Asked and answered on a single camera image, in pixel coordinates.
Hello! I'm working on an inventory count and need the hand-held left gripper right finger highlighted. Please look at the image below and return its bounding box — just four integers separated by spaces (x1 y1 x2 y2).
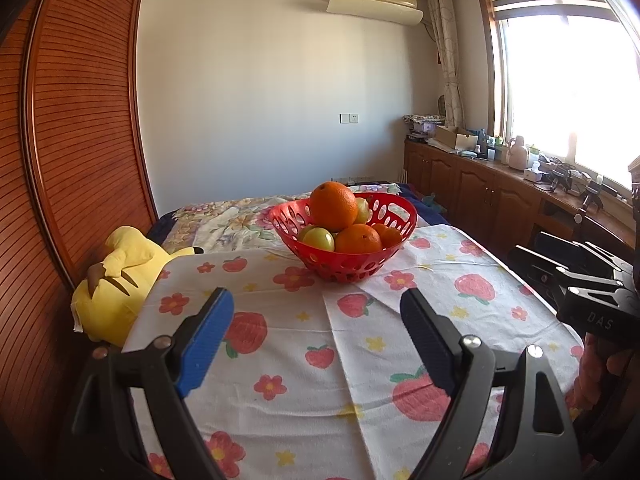
400 287 581 480

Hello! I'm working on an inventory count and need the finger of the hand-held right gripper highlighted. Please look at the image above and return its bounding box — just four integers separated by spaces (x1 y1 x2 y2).
509 244 576 311
536 231 633 291

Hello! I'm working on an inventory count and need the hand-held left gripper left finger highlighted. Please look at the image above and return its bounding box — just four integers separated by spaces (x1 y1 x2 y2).
70 287 236 480

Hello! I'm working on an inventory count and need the red perforated plastic basket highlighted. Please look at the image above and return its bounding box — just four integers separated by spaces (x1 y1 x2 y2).
267 191 418 283

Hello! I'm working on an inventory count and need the large orange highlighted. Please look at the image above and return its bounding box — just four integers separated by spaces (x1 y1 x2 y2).
334 223 383 254
308 181 359 233

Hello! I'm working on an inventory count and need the person's right hand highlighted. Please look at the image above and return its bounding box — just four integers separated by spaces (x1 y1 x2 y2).
572 334 640 408

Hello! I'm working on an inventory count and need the black tripod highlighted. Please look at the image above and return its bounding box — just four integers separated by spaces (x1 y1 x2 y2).
550 162 576 193

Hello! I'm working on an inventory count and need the strawberry printed cloth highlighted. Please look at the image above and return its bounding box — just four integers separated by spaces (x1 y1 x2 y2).
120 222 586 480

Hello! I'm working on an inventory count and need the yellow plush toy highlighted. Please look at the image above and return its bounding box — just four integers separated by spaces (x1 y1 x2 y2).
71 226 205 348

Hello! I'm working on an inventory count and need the long wooden cabinet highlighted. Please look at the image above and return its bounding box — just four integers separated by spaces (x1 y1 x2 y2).
402 137 640 261

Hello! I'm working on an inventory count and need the floral bedsheet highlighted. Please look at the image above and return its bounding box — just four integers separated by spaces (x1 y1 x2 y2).
160 182 416 256

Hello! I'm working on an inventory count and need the white plastic jug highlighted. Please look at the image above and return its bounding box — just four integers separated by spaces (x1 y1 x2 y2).
507 135 528 168

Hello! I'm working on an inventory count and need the cardboard box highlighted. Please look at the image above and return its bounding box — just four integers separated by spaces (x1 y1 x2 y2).
432 125 478 150

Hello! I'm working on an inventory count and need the window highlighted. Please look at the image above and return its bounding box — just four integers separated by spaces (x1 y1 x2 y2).
475 0 640 201

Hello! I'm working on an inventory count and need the patterned storage box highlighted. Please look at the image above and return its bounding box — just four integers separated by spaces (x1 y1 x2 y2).
404 114 446 140

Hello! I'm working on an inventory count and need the patterned curtain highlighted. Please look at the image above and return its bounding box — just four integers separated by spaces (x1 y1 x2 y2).
425 0 466 128

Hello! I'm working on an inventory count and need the wooden slatted wardrobe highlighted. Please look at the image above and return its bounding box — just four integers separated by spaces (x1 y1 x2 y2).
0 0 160 341

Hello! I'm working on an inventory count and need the window blind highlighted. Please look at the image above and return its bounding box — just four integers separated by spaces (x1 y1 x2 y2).
485 0 601 21

